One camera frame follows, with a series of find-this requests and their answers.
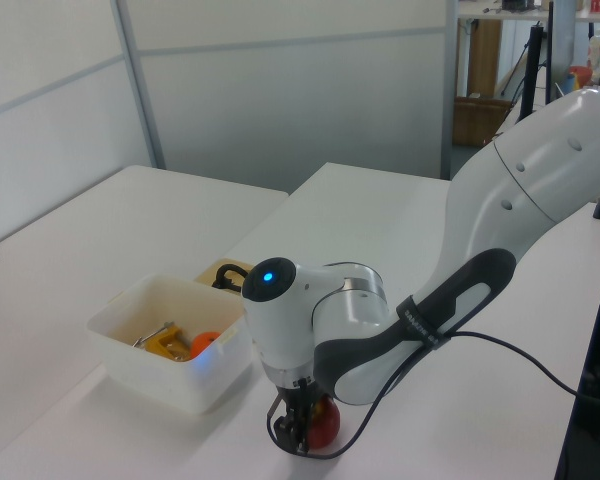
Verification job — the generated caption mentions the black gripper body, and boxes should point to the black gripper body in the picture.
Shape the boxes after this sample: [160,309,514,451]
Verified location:
[277,376,327,417]

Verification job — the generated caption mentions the red apple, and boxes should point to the red apple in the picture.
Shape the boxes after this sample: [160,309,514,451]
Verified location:
[306,393,342,450]

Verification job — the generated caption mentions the orange mandarin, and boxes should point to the orange mandarin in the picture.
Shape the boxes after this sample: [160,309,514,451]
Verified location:
[189,330,222,360]

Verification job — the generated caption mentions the white plastic container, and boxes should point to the white plastic container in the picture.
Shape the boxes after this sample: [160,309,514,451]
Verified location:
[85,272,254,416]

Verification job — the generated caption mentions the beige container lid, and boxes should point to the beige container lid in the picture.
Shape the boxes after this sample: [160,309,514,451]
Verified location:
[193,257,255,290]

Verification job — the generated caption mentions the orange clamp with metal screw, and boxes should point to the orange clamp with metal screw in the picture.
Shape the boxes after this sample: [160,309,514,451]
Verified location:
[131,320,195,363]

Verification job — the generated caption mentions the cardboard box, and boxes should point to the cardboard box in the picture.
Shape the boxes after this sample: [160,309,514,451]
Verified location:
[451,95,514,148]

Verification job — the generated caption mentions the wooden panel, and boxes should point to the wooden panel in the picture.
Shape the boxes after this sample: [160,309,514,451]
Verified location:
[467,18,503,99]

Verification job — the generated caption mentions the black monitor stand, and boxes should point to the black monitor stand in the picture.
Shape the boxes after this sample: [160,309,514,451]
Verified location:
[518,23,542,123]

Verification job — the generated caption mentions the orange cup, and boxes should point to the orange cup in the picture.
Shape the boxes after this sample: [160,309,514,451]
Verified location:
[567,66,594,92]

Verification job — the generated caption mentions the pale plastic bottle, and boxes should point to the pale plastic bottle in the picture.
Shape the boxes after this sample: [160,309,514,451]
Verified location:
[587,28,600,77]

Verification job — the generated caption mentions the black lid handle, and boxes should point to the black lid handle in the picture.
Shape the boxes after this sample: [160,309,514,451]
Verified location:
[210,263,252,293]

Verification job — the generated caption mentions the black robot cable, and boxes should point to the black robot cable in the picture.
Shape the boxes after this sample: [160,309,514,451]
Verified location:
[265,329,581,460]

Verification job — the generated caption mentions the black metal frame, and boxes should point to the black metal frame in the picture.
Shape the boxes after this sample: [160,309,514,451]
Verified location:
[553,244,600,480]

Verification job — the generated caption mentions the grey partition edge post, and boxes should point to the grey partition edge post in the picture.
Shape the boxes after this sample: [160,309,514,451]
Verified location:
[439,0,460,182]

